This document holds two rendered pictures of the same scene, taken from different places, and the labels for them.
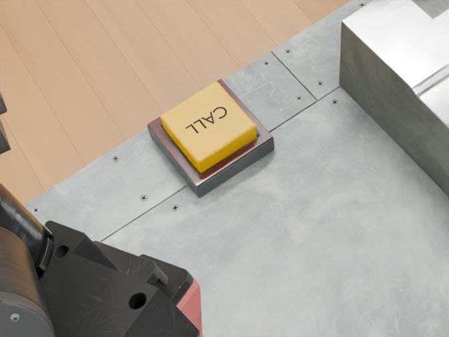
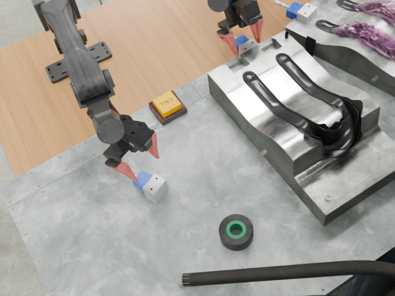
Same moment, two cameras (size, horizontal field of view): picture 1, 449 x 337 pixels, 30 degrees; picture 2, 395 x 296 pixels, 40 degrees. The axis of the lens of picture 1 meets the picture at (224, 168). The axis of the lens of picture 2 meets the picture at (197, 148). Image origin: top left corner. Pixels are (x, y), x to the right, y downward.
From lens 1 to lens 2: 0.79 m
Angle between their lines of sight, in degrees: 3
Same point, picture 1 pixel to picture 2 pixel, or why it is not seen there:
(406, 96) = (224, 95)
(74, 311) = (127, 128)
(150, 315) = (142, 127)
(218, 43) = (173, 79)
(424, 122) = (228, 103)
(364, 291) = (209, 152)
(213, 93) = (168, 94)
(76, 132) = (126, 106)
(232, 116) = (174, 100)
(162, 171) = (152, 117)
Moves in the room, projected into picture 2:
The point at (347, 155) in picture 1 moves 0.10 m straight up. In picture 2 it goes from (210, 114) to (206, 91)
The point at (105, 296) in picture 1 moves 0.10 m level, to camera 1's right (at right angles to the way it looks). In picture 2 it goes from (133, 125) to (180, 117)
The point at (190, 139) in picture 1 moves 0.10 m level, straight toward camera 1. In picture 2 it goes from (161, 107) to (166, 136)
